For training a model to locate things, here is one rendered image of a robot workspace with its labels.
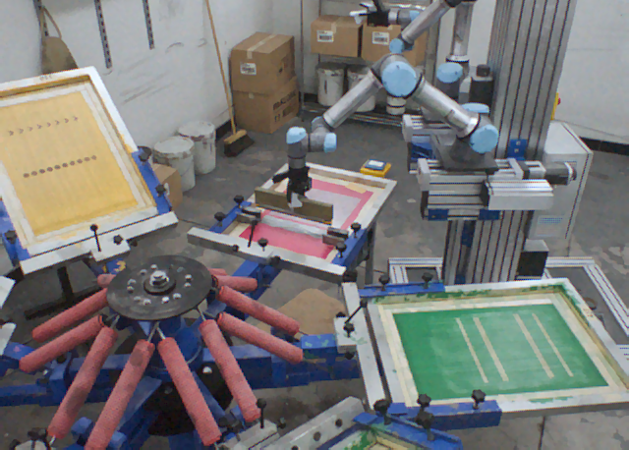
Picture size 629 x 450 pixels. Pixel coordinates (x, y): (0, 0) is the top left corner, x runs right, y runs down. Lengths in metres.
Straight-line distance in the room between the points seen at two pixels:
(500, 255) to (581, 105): 3.00
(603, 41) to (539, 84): 3.03
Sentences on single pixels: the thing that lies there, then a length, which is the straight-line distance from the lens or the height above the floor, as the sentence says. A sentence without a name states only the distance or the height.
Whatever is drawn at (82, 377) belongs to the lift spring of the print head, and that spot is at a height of 1.19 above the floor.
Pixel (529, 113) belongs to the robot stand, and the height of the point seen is 1.40.
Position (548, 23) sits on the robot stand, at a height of 1.79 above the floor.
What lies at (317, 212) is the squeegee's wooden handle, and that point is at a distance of 2.46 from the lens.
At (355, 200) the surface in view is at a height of 0.95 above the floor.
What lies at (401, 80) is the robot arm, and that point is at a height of 1.67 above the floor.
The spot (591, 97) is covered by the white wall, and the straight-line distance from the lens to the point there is 5.89.
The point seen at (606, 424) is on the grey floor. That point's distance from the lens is 3.37.
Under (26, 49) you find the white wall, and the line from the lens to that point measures 4.00.
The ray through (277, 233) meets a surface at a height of 0.95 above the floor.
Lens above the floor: 2.39
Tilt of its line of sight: 32 degrees down
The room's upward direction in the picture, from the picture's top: straight up
